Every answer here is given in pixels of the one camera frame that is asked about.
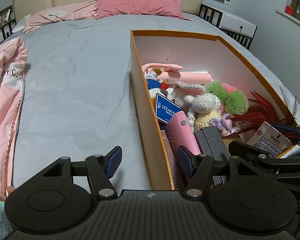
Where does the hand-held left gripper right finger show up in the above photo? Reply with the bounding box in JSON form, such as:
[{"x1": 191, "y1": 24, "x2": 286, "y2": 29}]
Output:
[{"x1": 177, "y1": 145, "x2": 273, "y2": 200}]

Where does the white drawer nightstand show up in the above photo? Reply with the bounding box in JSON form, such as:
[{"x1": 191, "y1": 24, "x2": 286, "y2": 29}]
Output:
[{"x1": 199, "y1": 4, "x2": 258, "y2": 50}]

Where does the dark pink pillow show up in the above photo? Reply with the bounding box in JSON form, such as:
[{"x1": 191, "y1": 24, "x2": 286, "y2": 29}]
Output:
[{"x1": 93, "y1": 0, "x2": 192, "y2": 21}]

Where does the pink handheld comb device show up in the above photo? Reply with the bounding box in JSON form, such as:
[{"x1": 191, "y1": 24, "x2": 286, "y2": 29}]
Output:
[{"x1": 141, "y1": 62, "x2": 212, "y2": 85}]

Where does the white crochet bunny plush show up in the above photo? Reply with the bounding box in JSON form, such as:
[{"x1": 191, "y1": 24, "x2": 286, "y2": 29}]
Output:
[{"x1": 171, "y1": 81, "x2": 233, "y2": 137}]

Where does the silver photo frame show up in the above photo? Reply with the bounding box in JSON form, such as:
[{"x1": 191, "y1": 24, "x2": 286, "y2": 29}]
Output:
[{"x1": 0, "y1": 9, "x2": 11, "y2": 26}]

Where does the dark grey box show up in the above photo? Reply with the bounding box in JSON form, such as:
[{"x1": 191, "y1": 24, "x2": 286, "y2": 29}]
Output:
[{"x1": 194, "y1": 126, "x2": 232, "y2": 187}]

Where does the pink leather wallet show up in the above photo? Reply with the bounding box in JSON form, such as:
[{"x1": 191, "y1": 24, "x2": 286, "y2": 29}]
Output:
[{"x1": 165, "y1": 112, "x2": 202, "y2": 155}]

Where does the pink blanket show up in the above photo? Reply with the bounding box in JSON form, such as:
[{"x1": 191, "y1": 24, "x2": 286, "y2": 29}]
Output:
[{"x1": 0, "y1": 37, "x2": 28, "y2": 202}]

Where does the orange cardboard box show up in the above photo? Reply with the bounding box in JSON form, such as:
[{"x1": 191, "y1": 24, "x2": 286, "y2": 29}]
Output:
[{"x1": 130, "y1": 29, "x2": 299, "y2": 190}]

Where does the grey bed sheet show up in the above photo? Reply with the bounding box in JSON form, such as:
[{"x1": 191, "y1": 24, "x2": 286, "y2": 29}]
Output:
[{"x1": 0, "y1": 12, "x2": 300, "y2": 193}]

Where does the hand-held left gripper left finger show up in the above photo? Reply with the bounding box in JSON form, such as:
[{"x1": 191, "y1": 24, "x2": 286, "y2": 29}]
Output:
[{"x1": 41, "y1": 146, "x2": 123, "y2": 200}]

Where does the sailor bear plush keychain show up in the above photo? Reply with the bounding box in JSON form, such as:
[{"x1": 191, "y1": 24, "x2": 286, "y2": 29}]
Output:
[{"x1": 144, "y1": 68, "x2": 183, "y2": 125}]

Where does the white cream sachet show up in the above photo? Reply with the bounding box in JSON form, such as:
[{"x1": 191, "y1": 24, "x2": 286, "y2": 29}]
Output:
[{"x1": 246, "y1": 121, "x2": 295, "y2": 158}]

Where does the red green feather toy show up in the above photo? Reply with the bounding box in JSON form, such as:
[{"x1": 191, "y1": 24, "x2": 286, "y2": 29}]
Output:
[{"x1": 224, "y1": 86, "x2": 300, "y2": 150}]

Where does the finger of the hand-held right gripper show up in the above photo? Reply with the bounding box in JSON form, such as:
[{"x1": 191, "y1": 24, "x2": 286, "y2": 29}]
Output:
[
  {"x1": 269, "y1": 122, "x2": 300, "y2": 147},
  {"x1": 229, "y1": 140, "x2": 300, "y2": 181}
]

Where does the pink peach plush toy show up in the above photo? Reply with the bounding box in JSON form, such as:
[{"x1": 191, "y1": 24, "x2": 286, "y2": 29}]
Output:
[{"x1": 204, "y1": 81, "x2": 248, "y2": 113}]

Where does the light pink pillow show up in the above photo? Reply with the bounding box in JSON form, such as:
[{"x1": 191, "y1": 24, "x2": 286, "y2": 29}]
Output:
[{"x1": 23, "y1": 1, "x2": 98, "y2": 34}]

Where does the mauve glitter box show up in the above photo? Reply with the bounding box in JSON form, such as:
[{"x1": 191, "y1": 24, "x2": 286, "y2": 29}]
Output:
[{"x1": 161, "y1": 129, "x2": 187, "y2": 190}]

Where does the black frame nightstand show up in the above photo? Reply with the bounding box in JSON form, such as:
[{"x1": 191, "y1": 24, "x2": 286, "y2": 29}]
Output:
[{"x1": 0, "y1": 19, "x2": 17, "y2": 49}]

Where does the white window sill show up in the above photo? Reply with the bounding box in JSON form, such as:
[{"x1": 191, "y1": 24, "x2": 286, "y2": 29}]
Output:
[{"x1": 276, "y1": 8, "x2": 300, "y2": 32}]

